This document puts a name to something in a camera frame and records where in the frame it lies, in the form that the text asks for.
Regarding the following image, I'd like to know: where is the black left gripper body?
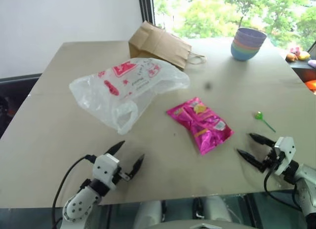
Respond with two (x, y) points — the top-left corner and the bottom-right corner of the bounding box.
(112, 164), (132, 187)

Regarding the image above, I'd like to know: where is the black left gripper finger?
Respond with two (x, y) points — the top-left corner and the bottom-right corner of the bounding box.
(105, 140), (126, 156)
(127, 153), (145, 182)

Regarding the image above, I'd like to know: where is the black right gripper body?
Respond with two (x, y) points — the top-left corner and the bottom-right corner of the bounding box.
(258, 145), (279, 173)

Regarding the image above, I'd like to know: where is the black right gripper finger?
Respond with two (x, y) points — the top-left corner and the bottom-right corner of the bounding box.
(248, 133), (276, 148)
(237, 149), (264, 173)

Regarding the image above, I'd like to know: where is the green lollipop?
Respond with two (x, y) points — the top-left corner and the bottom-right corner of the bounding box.
(254, 111), (277, 133)

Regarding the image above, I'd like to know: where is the silver robot leg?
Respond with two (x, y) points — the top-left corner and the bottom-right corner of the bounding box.
(204, 195), (232, 224)
(136, 200), (163, 227)

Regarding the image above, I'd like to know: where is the pink snack packet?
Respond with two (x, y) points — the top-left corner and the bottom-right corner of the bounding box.
(165, 97), (235, 156)

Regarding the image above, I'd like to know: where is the white red-printed plastic bag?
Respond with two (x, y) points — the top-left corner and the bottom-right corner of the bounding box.
(68, 57), (191, 136)

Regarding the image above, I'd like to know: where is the bright orange object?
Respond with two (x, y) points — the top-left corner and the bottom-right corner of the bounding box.
(304, 79), (316, 93)

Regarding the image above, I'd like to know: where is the black side shelf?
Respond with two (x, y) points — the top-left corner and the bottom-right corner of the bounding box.
(287, 42), (316, 95)

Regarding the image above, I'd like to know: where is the blue bowl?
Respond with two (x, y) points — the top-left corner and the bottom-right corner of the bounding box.
(231, 45), (261, 62)

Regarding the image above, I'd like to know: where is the pink bowl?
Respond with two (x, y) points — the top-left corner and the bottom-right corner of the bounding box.
(232, 38), (265, 48)

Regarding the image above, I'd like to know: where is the purple bowl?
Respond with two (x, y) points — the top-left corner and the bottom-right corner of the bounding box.
(234, 27), (268, 45)

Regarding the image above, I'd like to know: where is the brown paper bag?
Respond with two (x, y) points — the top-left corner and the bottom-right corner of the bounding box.
(128, 20), (206, 72)

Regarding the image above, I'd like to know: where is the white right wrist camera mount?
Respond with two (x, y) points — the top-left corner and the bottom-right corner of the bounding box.
(273, 136), (296, 176)

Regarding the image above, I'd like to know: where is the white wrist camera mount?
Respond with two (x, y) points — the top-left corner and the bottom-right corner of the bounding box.
(92, 153), (121, 191)
(273, 136), (296, 176)

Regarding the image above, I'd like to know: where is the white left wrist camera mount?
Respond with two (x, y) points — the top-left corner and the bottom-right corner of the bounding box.
(92, 153), (121, 191)

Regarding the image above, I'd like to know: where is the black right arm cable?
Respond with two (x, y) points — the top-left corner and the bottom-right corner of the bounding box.
(263, 164), (301, 210)

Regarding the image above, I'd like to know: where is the dark window frame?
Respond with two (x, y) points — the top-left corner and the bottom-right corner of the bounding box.
(137, 0), (156, 27)

